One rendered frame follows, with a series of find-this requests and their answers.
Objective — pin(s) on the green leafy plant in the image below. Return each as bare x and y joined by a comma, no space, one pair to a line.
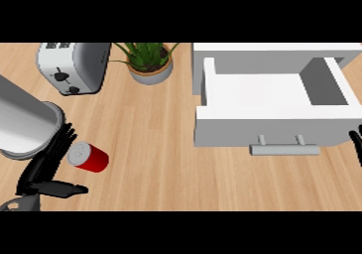
147,54

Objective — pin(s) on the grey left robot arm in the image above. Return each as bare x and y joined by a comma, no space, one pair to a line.
23,203

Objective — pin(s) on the white drawer front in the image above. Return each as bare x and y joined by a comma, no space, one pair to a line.
266,127

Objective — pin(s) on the grey plant pot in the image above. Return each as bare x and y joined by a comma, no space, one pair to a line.
151,76

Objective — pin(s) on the white drawer box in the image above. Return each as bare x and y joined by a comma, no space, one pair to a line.
259,89

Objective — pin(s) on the silver toaster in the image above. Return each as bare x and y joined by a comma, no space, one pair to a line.
83,64

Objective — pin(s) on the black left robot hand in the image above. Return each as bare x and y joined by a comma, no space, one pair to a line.
39,170

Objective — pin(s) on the white cabinet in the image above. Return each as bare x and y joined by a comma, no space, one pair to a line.
266,58

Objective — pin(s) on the red can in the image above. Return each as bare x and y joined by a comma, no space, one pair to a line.
92,160

